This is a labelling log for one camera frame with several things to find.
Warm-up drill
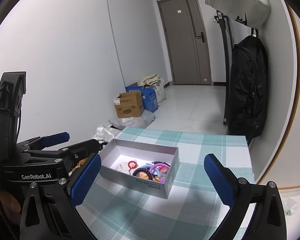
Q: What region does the red rim pin badge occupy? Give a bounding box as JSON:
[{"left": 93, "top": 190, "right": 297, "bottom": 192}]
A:
[{"left": 116, "top": 162, "right": 130, "bottom": 174}]

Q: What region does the red knot charm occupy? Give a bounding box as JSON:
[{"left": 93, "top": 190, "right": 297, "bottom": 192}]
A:
[{"left": 128, "top": 161, "right": 138, "bottom": 170}]

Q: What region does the black bead bracelet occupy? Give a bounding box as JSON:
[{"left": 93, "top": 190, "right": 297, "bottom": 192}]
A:
[{"left": 132, "top": 167, "right": 153, "bottom": 179}]

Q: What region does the purple ring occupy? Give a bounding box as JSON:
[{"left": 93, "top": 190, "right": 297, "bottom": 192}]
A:
[{"left": 149, "top": 162, "right": 170, "bottom": 181}]

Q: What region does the person's left hand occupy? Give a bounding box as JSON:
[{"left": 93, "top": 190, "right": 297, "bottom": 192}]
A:
[{"left": 0, "top": 191, "right": 21, "bottom": 216}]

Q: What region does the teal plaid tablecloth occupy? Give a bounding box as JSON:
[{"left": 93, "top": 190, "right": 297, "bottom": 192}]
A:
[{"left": 77, "top": 128, "right": 254, "bottom": 239}]

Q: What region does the brown cardboard box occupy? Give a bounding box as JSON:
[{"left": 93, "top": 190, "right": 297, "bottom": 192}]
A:
[{"left": 113, "top": 91, "right": 144, "bottom": 118}]

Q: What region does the grey open phone box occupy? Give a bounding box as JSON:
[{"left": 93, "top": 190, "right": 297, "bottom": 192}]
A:
[{"left": 99, "top": 139, "right": 179, "bottom": 199}]

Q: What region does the blue carton box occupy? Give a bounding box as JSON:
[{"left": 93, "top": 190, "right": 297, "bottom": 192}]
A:
[{"left": 126, "top": 82, "right": 158, "bottom": 113}]

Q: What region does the white cloth bag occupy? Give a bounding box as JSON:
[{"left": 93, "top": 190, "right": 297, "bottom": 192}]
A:
[{"left": 139, "top": 74, "right": 167, "bottom": 106}]

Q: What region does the black backpack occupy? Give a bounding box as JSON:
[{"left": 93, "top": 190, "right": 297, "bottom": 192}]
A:
[{"left": 228, "top": 35, "right": 268, "bottom": 143}]

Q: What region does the grey door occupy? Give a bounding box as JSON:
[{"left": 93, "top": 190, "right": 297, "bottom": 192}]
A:
[{"left": 158, "top": 0, "right": 212, "bottom": 86}]

